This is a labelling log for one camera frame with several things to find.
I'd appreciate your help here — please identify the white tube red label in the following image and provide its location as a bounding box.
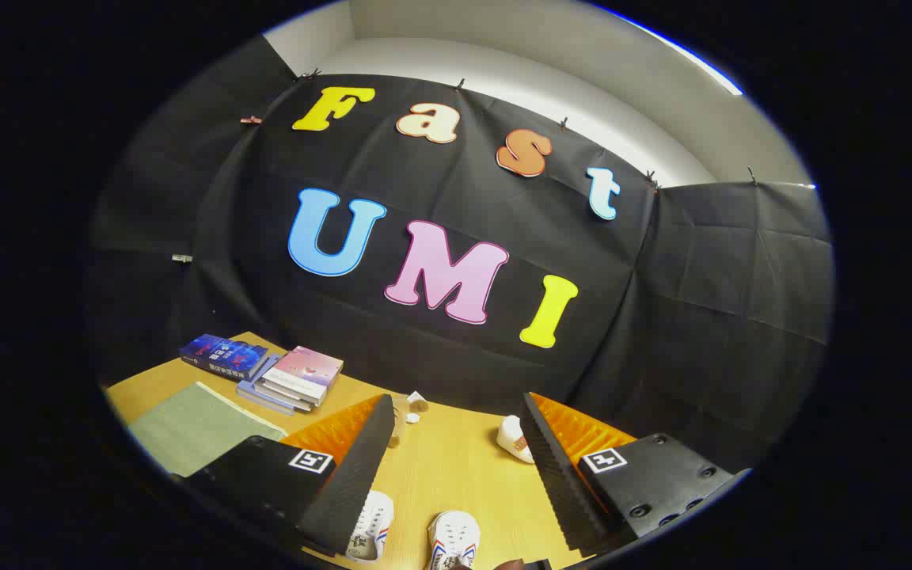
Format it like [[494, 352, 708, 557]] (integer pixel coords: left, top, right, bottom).
[[497, 415, 536, 465]]

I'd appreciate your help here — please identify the dark blue book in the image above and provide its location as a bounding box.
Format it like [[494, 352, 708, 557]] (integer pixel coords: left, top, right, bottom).
[[179, 333, 269, 382]]

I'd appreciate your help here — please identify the black backdrop cloth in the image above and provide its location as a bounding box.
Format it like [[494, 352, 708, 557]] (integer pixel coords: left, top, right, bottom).
[[88, 36, 835, 476]]

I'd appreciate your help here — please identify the white canvas shoe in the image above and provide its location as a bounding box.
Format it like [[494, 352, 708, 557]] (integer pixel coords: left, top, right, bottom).
[[345, 489, 395, 564], [426, 511, 481, 570]]

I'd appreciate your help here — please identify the pink cover book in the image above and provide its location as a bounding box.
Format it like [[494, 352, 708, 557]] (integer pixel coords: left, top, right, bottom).
[[262, 346, 344, 399]]

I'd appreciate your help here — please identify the brown bread plush toy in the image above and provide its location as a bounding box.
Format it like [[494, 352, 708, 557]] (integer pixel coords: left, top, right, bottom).
[[389, 396, 414, 449]]

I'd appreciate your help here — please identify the thin white book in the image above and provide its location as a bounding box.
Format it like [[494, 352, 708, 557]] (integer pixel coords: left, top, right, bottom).
[[256, 378, 324, 406], [253, 384, 317, 411]]

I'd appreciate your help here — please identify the pale blue book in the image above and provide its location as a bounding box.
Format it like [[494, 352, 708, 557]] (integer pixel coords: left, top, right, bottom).
[[236, 354, 298, 416]]

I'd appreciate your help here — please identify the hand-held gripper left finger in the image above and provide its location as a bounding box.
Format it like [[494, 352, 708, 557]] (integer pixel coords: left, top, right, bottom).
[[183, 393, 396, 559]]

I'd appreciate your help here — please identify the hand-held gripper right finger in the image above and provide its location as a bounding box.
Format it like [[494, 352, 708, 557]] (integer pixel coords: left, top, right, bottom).
[[520, 392, 751, 555]]

